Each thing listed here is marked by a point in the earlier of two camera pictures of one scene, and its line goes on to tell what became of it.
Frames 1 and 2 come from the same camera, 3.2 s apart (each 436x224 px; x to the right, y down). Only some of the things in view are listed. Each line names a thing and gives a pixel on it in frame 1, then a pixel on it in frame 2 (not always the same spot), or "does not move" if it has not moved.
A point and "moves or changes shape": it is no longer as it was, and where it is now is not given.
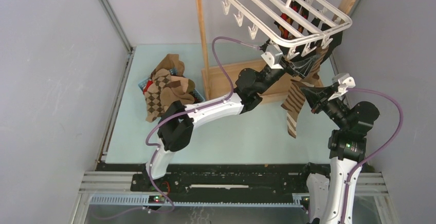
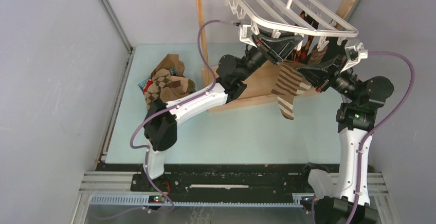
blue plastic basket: x=198 y=96 does not move
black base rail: x=220 y=183 does not move
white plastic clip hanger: x=297 y=19 moves or changes shape
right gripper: x=314 y=94 -> x=318 y=78
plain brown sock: x=170 y=61 does not move
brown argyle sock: x=165 y=89 does not move
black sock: x=332 y=40 -> x=334 y=49
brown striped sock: x=292 y=103 -> x=290 y=83
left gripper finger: x=302 y=66 -> x=281 y=49
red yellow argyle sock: x=287 y=33 -> x=301 y=56
